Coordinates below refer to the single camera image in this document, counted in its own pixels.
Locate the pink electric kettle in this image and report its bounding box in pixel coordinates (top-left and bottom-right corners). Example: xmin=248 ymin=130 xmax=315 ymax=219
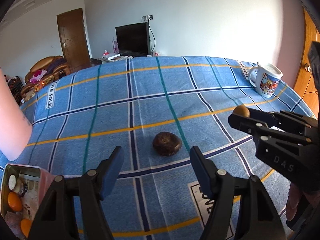
xmin=0 ymin=73 xmax=32 ymax=161

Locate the dark brown interior door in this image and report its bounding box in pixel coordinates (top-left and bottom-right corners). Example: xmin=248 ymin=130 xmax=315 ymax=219
xmin=56 ymin=8 xmax=90 ymax=70

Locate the metal cookie tin box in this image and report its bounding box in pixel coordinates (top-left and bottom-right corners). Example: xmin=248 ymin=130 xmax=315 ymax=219
xmin=1 ymin=164 xmax=54 ymax=239

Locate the person hand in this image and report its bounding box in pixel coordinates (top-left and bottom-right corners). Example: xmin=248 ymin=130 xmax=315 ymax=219
xmin=286 ymin=183 xmax=318 ymax=231

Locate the dark purple round fruit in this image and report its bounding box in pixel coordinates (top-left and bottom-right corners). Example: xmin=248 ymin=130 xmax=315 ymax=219
xmin=4 ymin=211 xmax=25 ymax=239

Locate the black television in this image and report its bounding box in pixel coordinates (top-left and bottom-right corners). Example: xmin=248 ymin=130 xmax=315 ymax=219
xmin=116 ymin=22 xmax=151 ymax=57

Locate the small brown kiwi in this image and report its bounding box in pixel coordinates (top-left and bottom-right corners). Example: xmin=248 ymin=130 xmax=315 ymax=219
xmin=233 ymin=105 xmax=250 ymax=118

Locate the cut brown layered fruit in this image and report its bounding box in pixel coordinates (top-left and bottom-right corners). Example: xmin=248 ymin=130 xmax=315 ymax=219
xmin=8 ymin=174 xmax=28 ymax=197

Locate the blue plaid tablecloth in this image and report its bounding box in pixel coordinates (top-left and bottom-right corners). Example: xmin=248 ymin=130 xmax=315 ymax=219
xmin=16 ymin=56 xmax=312 ymax=239

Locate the white cartoon mug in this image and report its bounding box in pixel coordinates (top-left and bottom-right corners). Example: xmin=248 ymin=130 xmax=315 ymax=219
xmin=248 ymin=63 xmax=283 ymax=98

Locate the black power cable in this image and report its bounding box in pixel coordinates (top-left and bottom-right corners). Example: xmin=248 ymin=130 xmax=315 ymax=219
xmin=142 ymin=15 xmax=157 ymax=55

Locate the dark brown chestnut fruit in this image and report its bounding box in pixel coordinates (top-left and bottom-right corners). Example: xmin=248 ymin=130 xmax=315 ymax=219
xmin=152 ymin=132 xmax=182 ymax=156

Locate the orange wooden door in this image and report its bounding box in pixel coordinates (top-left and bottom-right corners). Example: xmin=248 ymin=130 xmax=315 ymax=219
xmin=293 ymin=8 xmax=319 ymax=118

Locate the orange tangerine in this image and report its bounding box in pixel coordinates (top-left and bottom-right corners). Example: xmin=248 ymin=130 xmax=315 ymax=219
xmin=20 ymin=219 xmax=33 ymax=238
xmin=7 ymin=191 xmax=23 ymax=212

